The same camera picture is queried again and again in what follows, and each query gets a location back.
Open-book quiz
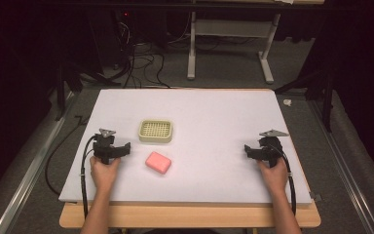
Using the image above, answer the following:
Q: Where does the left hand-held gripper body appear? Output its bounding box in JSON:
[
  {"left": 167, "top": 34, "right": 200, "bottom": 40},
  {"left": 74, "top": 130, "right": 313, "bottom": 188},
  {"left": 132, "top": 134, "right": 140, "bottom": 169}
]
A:
[{"left": 92, "top": 128, "right": 117, "bottom": 165}]

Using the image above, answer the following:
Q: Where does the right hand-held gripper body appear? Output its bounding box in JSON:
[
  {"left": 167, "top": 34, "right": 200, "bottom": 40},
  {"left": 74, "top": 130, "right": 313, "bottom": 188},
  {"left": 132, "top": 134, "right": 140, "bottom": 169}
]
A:
[{"left": 257, "top": 129, "right": 290, "bottom": 169}]

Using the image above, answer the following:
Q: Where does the cream soap dish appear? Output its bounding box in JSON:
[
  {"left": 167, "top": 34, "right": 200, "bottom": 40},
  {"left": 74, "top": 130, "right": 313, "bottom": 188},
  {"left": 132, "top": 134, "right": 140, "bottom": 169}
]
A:
[{"left": 137, "top": 119, "right": 174, "bottom": 144}]

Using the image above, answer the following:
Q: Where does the pink soap bar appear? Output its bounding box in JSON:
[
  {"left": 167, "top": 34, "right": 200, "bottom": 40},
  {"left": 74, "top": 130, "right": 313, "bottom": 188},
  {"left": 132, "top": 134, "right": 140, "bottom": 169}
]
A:
[{"left": 144, "top": 150, "right": 172, "bottom": 176}]

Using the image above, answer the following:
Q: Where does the person's left hand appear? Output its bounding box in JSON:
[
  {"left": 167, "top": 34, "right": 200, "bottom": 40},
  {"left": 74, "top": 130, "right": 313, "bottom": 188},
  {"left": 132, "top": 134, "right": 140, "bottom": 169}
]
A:
[{"left": 90, "top": 155, "right": 122, "bottom": 193}]

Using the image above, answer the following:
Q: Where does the person's right hand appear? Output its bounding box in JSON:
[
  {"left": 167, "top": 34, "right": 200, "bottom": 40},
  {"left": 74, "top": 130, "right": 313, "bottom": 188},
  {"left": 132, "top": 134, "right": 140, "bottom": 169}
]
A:
[{"left": 256, "top": 157, "right": 289, "bottom": 196}]

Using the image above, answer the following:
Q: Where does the white foam board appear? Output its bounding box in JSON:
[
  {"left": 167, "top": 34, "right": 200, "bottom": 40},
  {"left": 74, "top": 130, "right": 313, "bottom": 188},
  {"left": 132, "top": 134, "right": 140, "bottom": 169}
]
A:
[{"left": 57, "top": 88, "right": 314, "bottom": 207}]

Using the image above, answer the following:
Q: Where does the grey table clip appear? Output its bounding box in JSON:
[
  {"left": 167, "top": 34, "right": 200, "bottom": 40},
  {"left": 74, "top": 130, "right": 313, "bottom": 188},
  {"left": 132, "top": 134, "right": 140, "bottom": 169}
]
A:
[{"left": 308, "top": 191, "right": 323, "bottom": 203}]

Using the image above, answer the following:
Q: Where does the black metal stand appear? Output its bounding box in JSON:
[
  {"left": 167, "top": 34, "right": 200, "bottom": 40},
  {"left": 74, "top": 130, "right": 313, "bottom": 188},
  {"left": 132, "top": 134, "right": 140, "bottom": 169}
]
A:
[
  {"left": 54, "top": 59, "right": 125, "bottom": 122},
  {"left": 273, "top": 68, "right": 336, "bottom": 134}
]

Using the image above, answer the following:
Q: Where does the wooden table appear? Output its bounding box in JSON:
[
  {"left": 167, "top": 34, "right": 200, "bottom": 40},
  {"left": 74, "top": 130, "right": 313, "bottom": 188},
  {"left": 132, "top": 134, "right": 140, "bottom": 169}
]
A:
[{"left": 58, "top": 87, "right": 322, "bottom": 229}]

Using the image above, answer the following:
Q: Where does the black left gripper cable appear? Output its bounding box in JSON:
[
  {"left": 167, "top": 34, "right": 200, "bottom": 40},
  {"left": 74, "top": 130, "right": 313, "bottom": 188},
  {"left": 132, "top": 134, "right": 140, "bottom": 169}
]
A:
[{"left": 80, "top": 136, "right": 97, "bottom": 219}]

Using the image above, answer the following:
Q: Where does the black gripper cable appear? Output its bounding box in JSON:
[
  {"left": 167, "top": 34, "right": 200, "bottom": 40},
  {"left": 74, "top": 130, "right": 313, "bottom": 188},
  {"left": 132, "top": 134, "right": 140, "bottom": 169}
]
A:
[
  {"left": 267, "top": 142, "right": 298, "bottom": 216},
  {"left": 80, "top": 136, "right": 97, "bottom": 219}
]

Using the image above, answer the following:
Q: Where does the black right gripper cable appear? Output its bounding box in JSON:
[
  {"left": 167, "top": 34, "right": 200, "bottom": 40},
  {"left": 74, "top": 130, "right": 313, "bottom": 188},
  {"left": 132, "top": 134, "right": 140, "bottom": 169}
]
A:
[{"left": 267, "top": 142, "right": 298, "bottom": 216}]

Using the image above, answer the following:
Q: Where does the black floor cable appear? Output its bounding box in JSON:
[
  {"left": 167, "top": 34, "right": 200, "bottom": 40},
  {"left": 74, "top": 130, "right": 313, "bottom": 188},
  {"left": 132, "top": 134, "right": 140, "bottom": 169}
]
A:
[{"left": 44, "top": 114, "right": 91, "bottom": 197}]

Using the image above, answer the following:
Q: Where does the metal floor rail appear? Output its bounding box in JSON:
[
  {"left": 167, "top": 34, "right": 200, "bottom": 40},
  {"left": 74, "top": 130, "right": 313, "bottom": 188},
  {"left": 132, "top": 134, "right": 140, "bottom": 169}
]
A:
[
  {"left": 307, "top": 98, "right": 374, "bottom": 234},
  {"left": 0, "top": 92, "right": 80, "bottom": 234}
]

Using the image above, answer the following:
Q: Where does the bundle of black floor cables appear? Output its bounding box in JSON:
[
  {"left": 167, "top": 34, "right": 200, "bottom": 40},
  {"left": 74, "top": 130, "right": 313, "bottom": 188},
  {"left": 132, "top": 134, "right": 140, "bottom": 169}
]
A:
[{"left": 110, "top": 13, "right": 173, "bottom": 90}]

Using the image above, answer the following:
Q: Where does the white metal desk frame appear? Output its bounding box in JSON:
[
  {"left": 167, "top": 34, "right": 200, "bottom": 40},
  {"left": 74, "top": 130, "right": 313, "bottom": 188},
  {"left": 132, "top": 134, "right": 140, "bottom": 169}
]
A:
[{"left": 186, "top": 11, "right": 282, "bottom": 85}]

